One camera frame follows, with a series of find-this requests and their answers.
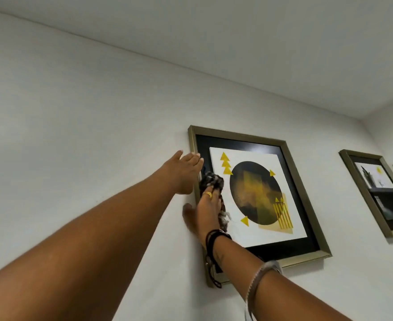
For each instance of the person's left hand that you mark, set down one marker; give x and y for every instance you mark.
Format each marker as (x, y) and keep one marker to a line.
(179, 173)

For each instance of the person's right hand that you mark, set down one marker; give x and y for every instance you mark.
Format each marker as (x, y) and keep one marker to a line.
(207, 213)

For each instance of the person's left fingers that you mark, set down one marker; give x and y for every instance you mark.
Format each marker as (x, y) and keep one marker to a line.
(191, 158)

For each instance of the person's right thumb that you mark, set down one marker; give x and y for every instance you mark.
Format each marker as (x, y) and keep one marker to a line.
(188, 216)

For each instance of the brown checkered cleaning cloth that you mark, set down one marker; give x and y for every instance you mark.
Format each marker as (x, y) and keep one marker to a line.
(213, 180)

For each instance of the large gold framed abstract picture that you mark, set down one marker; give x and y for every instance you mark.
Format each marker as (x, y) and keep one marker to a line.
(260, 197)

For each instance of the person's right forearm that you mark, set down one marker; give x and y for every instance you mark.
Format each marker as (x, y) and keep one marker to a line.
(276, 290)

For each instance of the person's left forearm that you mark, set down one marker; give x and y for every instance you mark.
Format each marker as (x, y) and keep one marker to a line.
(92, 244)

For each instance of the small gold framed picture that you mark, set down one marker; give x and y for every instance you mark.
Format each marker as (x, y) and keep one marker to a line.
(378, 193)

